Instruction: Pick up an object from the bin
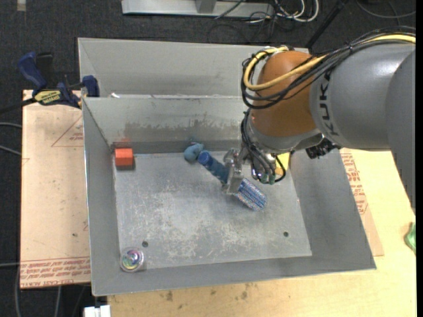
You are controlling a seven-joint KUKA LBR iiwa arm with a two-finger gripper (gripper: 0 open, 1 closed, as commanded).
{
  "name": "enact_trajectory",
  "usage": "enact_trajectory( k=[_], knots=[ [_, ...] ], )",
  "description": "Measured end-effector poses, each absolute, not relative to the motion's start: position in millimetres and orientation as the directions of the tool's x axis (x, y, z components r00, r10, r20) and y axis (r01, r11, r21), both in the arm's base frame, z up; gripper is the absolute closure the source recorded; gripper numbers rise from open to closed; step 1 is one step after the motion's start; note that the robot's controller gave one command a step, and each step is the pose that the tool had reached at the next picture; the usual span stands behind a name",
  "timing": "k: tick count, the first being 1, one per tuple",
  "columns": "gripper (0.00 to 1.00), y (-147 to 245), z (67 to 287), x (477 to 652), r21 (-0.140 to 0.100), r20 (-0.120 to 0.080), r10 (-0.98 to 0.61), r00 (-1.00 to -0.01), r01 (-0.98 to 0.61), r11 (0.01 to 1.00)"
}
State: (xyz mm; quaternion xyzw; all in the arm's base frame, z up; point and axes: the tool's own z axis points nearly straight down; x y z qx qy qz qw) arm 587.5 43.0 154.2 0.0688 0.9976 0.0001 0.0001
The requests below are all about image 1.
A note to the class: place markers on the clear ball with colour swirl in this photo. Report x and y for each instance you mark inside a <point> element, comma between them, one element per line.
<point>132,260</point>

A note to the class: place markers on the blue striped brush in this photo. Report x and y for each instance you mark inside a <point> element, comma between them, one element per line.
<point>216,170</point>

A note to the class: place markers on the orange-red block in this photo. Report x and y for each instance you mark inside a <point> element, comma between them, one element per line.
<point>124,158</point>

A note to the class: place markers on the brown cardboard board, red print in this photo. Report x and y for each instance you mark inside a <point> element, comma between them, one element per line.
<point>53,190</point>

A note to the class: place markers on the yellow block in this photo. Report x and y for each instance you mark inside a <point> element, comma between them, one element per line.
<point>283,162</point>

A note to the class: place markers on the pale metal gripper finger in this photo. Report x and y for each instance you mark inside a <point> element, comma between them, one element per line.
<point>235,182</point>

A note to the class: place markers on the grey metal bin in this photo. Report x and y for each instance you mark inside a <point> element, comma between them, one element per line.
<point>198,230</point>

